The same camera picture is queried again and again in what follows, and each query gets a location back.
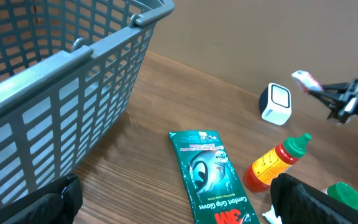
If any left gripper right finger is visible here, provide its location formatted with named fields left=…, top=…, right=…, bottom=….
left=270, top=173, right=358, bottom=224

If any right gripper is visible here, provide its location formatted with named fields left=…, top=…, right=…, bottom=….
left=309, top=78, right=358, bottom=124

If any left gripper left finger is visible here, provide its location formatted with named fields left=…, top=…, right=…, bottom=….
left=0, top=173, right=83, bottom=224

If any teal wet wipes pack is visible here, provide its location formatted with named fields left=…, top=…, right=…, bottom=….
left=262, top=205, right=282, bottom=224

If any red sauce bottle green cap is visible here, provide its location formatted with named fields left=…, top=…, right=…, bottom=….
left=243, top=133, right=312, bottom=192

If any green lid jar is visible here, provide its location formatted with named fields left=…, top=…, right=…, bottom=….
left=322, top=182, right=358, bottom=210

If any green snack packet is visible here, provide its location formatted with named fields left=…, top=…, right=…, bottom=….
left=168, top=130, right=260, bottom=224

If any white barcode scanner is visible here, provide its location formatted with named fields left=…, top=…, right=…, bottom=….
left=259, top=83, right=292, bottom=126

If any grey plastic mesh basket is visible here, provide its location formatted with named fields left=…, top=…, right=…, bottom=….
left=0, top=0, right=175, bottom=209

